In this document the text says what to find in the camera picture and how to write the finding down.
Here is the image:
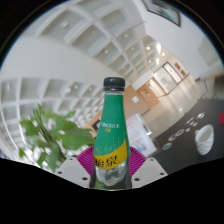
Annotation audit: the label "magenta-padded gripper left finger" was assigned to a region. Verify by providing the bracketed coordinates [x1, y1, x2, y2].
[54, 145, 98, 188]

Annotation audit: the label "green leafy potted plant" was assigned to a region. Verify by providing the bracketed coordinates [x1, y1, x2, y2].
[18, 103, 98, 173]

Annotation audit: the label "greenish round badge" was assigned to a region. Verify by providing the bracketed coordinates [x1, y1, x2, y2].
[161, 142, 173, 151]

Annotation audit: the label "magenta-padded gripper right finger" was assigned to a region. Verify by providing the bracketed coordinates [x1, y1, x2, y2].
[127, 145, 169, 189]

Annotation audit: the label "dark-framed landscape picture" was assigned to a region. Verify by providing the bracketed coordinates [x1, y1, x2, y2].
[141, 0, 182, 28]

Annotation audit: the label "glass double door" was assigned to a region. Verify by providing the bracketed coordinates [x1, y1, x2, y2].
[153, 61, 184, 95]

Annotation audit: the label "green-labelled clear drink bottle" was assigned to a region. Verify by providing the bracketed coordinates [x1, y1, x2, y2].
[89, 76, 133, 190]

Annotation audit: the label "recessed ceiling lights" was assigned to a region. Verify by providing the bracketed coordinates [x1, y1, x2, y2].
[4, 19, 168, 101]

